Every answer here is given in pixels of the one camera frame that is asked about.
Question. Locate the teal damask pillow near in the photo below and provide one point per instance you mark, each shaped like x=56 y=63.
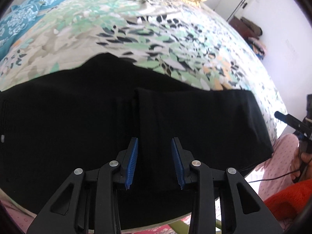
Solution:
x=16 y=23

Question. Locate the pink dotted pyjama leg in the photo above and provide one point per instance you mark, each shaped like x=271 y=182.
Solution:
x=278 y=165

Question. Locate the dark brown suitcase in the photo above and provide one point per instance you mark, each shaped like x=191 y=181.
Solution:
x=245 y=28

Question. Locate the black pants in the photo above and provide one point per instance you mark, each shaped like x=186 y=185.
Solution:
x=83 y=117

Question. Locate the right hand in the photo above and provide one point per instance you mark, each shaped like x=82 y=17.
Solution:
x=296 y=162

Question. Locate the orange red sleeve forearm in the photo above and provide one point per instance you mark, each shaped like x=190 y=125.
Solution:
x=290 y=202

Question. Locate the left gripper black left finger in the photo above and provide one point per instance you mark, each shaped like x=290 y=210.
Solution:
x=87 y=200

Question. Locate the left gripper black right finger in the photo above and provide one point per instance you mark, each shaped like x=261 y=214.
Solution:
x=242 y=210

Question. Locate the pile of colourful clothes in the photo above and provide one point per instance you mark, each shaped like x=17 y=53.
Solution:
x=258 y=47

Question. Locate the floral leaf-print bedsheet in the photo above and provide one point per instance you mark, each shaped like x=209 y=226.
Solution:
x=191 y=44

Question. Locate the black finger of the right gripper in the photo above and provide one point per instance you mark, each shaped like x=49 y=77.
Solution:
x=288 y=119

